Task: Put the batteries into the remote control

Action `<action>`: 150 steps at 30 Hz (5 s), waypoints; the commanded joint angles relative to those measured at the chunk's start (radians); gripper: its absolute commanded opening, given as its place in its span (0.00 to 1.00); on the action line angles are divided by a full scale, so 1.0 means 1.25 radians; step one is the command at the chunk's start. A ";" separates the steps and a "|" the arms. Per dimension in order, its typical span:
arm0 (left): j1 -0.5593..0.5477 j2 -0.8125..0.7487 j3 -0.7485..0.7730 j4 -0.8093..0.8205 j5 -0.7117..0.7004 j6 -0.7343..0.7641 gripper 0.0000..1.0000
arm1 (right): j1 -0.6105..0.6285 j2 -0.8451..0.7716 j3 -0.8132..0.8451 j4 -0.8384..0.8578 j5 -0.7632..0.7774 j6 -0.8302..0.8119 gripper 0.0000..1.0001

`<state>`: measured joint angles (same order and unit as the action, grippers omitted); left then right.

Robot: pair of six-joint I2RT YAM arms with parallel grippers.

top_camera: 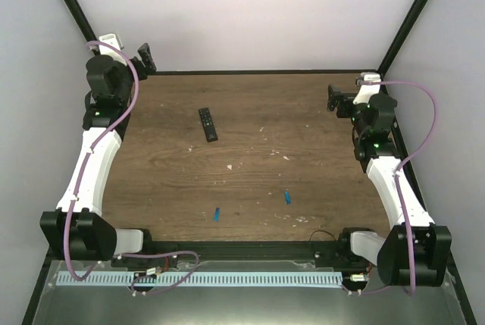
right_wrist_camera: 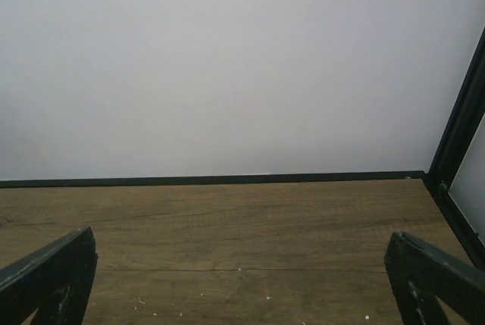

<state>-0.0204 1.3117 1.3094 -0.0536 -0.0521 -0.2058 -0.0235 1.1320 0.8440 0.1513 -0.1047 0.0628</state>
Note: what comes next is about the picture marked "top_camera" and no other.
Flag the black remote control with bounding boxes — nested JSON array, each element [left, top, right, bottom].
[[199, 108, 218, 142]]

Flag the blue battery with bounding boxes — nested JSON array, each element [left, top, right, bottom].
[[213, 208, 221, 222], [284, 190, 291, 205]]

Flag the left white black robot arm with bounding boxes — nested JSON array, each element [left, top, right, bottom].
[[40, 33, 155, 267]]

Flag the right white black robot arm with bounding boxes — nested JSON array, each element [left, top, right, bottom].
[[327, 82, 452, 291]]

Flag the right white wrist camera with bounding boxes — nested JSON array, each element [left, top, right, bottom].
[[353, 72, 382, 105]]

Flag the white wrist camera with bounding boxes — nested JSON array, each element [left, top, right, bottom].
[[353, 72, 382, 105], [89, 33, 124, 54]]

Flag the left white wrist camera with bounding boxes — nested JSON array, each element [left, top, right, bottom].
[[89, 33, 124, 54]]

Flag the black aluminium frame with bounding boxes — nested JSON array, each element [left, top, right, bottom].
[[22, 0, 477, 324]]

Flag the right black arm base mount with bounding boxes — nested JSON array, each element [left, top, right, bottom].
[[308, 227, 385, 267]]

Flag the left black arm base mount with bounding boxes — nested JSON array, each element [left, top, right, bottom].
[[111, 241, 180, 270]]

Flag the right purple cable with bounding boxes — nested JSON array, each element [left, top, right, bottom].
[[346, 80, 437, 297]]

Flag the light blue slotted cable duct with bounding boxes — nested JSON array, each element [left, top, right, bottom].
[[55, 271, 343, 289]]

